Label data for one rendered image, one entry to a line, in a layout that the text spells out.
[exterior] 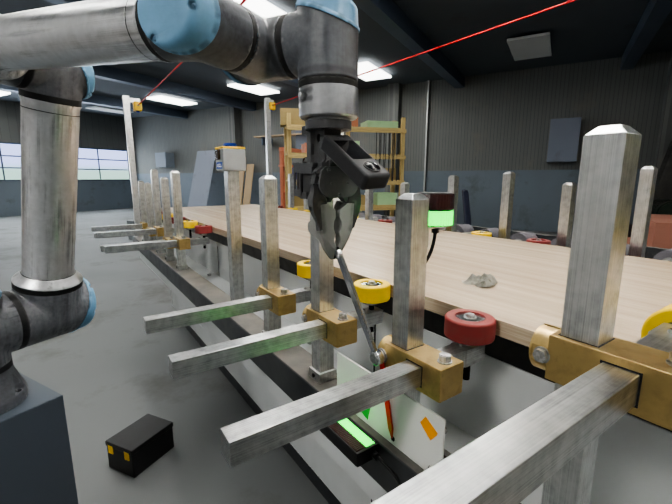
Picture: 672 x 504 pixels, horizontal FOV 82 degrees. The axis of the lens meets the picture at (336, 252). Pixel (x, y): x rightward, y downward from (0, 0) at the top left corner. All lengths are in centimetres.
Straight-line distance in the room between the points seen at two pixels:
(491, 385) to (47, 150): 106
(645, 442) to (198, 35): 79
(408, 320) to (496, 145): 898
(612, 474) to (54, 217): 121
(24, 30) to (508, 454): 83
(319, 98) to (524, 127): 897
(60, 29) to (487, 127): 915
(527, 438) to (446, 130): 954
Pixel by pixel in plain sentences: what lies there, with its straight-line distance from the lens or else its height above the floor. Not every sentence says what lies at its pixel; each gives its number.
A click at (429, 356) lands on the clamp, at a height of 87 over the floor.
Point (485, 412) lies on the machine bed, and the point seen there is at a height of 68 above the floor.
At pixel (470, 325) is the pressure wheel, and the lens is 64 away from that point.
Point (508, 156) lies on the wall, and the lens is 947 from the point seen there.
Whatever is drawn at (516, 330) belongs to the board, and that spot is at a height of 89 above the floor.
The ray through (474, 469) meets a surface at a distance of 27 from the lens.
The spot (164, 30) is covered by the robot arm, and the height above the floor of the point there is 130.
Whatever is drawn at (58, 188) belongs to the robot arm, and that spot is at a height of 110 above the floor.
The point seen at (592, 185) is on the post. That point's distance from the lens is 44.
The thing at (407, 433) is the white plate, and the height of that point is 74.
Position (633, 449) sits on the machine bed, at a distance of 74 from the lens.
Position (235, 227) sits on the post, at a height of 98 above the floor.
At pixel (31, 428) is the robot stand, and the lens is 123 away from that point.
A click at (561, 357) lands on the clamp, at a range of 47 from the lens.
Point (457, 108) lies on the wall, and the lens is 978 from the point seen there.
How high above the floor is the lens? 113
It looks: 11 degrees down
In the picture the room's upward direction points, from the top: straight up
